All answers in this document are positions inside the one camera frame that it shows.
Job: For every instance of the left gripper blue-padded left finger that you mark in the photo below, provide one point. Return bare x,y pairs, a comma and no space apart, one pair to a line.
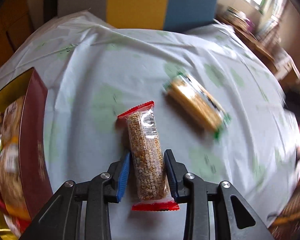
122,176

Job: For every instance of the grey yellow blue chair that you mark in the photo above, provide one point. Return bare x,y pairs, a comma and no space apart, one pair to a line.
169,15

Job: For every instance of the cracker pack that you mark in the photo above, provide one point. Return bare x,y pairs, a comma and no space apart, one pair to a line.
198,103

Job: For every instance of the white green-patterned tablecloth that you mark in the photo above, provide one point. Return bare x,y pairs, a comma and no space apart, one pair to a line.
236,185

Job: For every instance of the wooden side shelf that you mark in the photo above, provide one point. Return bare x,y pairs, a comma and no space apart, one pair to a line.
278,61

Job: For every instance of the sunflower seed snack bag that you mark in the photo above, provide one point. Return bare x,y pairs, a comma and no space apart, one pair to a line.
10,182

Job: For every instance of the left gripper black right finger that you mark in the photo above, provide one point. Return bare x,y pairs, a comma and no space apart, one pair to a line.
175,172

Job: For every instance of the grain bar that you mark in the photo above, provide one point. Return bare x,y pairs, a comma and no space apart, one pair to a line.
148,160

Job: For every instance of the gold tin box, maroon sides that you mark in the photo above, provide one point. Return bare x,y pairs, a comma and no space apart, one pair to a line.
24,182

